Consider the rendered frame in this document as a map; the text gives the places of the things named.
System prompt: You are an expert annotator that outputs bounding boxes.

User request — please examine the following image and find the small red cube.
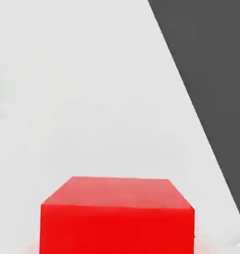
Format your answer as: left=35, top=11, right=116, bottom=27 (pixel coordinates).
left=39, top=176, right=196, bottom=254

